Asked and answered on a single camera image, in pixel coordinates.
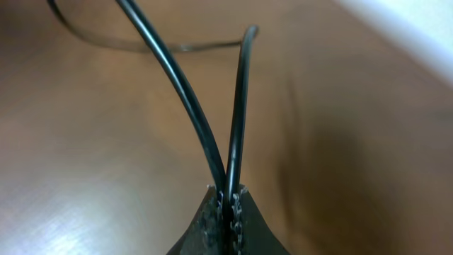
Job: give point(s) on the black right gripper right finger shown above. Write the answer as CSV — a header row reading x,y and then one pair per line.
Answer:
x,y
250,235

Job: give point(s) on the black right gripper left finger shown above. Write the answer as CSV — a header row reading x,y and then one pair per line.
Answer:
x,y
205,234

